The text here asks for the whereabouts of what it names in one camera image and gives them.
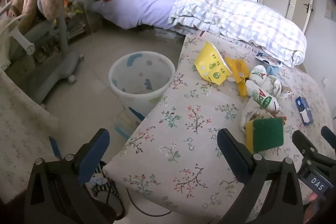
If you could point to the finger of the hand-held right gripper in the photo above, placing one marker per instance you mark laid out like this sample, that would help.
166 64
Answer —
304 141
328 134

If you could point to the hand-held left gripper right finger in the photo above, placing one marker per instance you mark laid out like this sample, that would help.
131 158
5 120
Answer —
231 153

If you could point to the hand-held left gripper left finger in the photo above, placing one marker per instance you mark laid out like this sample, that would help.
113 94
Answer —
94 153

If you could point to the green yellow sponge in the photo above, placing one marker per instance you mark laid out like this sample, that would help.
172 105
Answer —
267 133

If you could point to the white printed bag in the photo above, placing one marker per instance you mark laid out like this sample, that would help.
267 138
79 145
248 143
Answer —
252 115

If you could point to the white plastic trash bin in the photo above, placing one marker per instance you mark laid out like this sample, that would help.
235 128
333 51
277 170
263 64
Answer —
136 106

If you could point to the yellow plastic wrapper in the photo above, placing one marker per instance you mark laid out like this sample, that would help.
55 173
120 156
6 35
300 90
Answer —
240 69

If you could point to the person's right hand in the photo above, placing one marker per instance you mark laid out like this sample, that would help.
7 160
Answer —
312 197

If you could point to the striped cloth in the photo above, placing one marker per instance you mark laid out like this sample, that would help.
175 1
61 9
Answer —
105 183

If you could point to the small blue box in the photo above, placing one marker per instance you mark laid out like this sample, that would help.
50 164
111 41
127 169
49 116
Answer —
302 106

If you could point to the floral tablecloth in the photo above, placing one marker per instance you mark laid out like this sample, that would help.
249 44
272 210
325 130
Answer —
183 121

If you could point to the floral cushion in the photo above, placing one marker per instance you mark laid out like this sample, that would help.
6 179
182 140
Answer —
21 134

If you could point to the grey chair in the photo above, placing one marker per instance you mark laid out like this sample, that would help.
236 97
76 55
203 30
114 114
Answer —
52 71

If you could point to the blue white packet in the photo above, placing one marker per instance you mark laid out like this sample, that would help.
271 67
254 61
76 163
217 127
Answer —
263 57

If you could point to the toy shelf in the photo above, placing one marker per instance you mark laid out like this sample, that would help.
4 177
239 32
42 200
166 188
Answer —
76 27

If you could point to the black door hook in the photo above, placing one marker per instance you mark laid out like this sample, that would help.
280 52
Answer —
308 7

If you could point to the white chair armrest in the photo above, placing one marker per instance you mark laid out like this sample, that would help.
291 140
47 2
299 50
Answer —
23 40

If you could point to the plaid quilt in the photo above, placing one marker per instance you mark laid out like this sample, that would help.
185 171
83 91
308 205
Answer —
236 14

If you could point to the purple bed sheet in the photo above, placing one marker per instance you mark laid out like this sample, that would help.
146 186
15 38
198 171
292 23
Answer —
139 8

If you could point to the white wall socket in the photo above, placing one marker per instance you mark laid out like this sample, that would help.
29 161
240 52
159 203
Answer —
325 81

